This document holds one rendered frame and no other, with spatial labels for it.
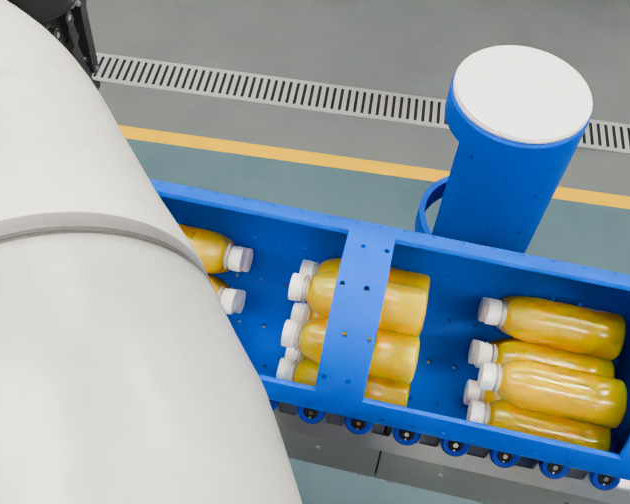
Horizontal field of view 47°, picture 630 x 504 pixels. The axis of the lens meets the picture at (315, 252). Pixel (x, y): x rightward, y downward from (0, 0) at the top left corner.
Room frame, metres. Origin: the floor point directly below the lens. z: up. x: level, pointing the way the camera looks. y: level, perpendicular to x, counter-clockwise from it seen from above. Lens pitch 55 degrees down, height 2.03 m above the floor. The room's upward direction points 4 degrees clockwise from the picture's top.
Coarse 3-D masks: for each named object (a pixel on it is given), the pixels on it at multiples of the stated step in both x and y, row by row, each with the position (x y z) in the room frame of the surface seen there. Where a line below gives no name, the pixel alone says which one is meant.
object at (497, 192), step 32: (448, 96) 1.13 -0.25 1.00; (480, 128) 1.02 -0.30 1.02; (480, 160) 1.00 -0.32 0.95; (512, 160) 0.98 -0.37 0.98; (544, 160) 0.98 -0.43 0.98; (448, 192) 1.03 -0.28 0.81; (480, 192) 0.99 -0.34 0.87; (512, 192) 0.98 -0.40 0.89; (544, 192) 1.00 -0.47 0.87; (416, 224) 1.11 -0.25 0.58; (448, 224) 1.01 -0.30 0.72; (480, 224) 0.98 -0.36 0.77; (512, 224) 0.98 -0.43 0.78; (448, 320) 0.98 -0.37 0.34
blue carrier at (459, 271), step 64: (192, 192) 0.66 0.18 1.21; (256, 256) 0.68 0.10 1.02; (320, 256) 0.67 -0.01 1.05; (384, 256) 0.55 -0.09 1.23; (448, 256) 0.65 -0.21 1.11; (512, 256) 0.59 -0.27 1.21; (256, 320) 0.59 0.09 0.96; (320, 384) 0.41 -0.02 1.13; (448, 384) 0.50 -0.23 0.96; (512, 448) 0.36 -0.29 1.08; (576, 448) 0.35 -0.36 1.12
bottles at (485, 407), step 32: (224, 288) 0.58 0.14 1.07; (480, 320) 0.58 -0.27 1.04; (288, 352) 0.51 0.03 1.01; (480, 352) 0.50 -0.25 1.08; (512, 352) 0.50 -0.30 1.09; (544, 352) 0.50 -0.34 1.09; (384, 384) 0.44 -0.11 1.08; (480, 416) 0.41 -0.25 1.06; (512, 416) 0.41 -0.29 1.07; (544, 416) 0.41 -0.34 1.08; (608, 448) 0.37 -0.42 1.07
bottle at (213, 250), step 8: (184, 232) 0.64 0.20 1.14; (192, 232) 0.64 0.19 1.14; (200, 232) 0.64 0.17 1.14; (208, 232) 0.64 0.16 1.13; (192, 240) 0.62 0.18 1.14; (200, 240) 0.62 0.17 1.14; (208, 240) 0.63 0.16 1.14; (216, 240) 0.63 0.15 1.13; (224, 240) 0.64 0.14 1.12; (200, 248) 0.61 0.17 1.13; (208, 248) 0.61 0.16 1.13; (216, 248) 0.62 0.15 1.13; (224, 248) 0.62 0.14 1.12; (200, 256) 0.60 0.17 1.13; (208, 256) 0.60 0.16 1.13; (216, 256) 0.61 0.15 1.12; (224, 256) 0.61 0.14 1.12; (208, 264) 0.60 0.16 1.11; (216, 264) 0.60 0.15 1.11; (224, 264) 0.60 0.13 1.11; (208, 272) 0.60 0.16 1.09
